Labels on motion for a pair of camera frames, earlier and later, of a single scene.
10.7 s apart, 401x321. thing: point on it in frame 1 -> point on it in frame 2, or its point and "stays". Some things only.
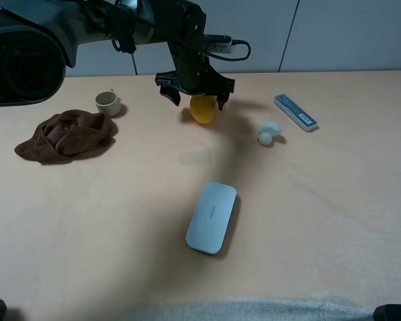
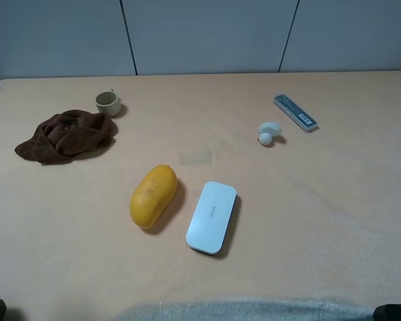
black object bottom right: (394, 312) stays
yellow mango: (204, 108) -> (153, 194)
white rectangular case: (211, 217) stays
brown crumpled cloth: (67, 135) stays
